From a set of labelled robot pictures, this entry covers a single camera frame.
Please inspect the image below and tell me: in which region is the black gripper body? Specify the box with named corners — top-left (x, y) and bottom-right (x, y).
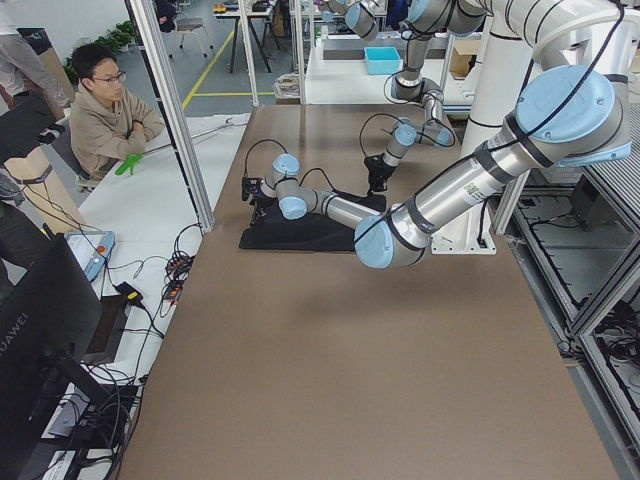
top-left (364, 155), bottom-right (394, 193)
top-left (250, 195), bottom-right (274, 223)

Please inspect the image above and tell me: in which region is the black printed t-shirt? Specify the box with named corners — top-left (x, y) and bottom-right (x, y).
top-left (239, 190), bottom-right (386, 252)

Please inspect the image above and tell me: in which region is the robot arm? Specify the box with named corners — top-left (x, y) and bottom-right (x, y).
top-left (364, 1), bottom-right (486, 194)
top-left (242, 1), bottom-right (639, 269)

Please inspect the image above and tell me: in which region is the metal rod with hook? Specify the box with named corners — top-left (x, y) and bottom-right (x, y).
top-left (145, 118), bottom-right (236, 154)

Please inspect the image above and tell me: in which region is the blue plastic bin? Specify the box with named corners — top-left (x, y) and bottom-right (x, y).
top-left (364, 46), bottom-right (402, 76)

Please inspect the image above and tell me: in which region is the green clamp tool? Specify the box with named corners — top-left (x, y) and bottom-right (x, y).
top-left (115, 154), bottom-right (144, 176)

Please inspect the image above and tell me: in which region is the black power adapter brick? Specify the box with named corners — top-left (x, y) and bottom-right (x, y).
top-left (115, 282), bottom-right (144, 308)

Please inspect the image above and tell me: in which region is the brown table mat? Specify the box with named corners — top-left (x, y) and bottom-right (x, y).
top-left (120, 105), bottom-right (617, 479)

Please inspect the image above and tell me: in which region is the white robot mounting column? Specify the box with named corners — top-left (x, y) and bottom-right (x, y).
top-left (432, 1), bottom-right (532, 255)

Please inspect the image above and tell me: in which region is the seated man beige hoodie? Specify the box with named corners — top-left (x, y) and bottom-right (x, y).
top-left (69, 43), bottom-right (165, 181)

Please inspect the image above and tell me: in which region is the robot teach pendant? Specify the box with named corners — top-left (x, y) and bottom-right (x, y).
top-left (64, 231), bottom-right (115, 281)

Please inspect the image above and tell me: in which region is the black Huawei monitor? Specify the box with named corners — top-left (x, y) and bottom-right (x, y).
top-left (1, 235), bottom-right (108, 479)

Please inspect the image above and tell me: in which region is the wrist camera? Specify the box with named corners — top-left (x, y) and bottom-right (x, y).
top-left (241, 176), bottom-right (262, 202)

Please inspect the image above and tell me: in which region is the aluminium vertical post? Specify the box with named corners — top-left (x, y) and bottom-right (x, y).
top-left (124, 0), bottom-right (215, 233)

